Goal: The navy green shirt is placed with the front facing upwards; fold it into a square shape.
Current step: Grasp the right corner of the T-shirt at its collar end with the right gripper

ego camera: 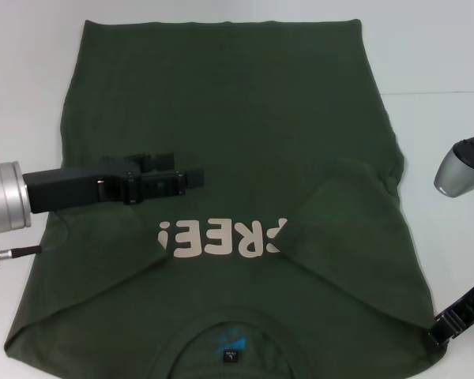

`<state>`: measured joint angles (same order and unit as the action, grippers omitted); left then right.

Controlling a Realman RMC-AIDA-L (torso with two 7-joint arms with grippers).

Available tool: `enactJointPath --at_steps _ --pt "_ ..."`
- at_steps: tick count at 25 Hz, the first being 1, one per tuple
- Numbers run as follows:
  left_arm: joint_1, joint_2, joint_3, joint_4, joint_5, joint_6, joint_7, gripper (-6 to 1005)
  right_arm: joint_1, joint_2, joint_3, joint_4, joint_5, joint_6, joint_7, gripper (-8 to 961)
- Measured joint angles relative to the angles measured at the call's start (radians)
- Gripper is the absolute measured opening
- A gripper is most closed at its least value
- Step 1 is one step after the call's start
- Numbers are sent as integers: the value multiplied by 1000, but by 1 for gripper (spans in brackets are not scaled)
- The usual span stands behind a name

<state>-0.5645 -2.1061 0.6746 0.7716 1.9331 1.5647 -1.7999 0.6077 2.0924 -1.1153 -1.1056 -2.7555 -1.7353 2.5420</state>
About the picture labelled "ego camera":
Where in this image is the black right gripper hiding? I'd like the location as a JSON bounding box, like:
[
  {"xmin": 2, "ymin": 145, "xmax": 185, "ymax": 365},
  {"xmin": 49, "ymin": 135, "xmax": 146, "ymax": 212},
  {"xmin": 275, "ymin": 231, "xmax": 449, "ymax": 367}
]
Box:
[{"xmin": 425, "ymin": 271, "xmax": 474, "ymax": 349}]

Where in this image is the dark green printed t-shirt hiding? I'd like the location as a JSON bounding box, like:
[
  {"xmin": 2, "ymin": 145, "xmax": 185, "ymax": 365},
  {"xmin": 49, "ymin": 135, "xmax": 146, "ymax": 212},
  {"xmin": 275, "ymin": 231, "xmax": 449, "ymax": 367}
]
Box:
[{"xmin": 2, "ymin": 17, "xmax": 448, "ymax": 379}]

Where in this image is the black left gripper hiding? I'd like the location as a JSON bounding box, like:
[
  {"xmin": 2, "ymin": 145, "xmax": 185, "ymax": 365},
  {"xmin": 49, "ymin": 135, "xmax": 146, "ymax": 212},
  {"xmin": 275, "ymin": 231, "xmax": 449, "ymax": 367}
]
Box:
[{"xmin": 21, "ymin": 151, "xmax": 206, "ymax": 216}]

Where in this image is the left gripper cable connector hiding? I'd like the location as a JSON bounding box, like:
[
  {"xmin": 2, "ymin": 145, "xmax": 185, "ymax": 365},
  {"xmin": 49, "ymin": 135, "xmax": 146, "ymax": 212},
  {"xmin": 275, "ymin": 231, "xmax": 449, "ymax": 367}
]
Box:
[{"xmin": 0, "ymin": 234, "xmax": 45, "ymax": 270}]

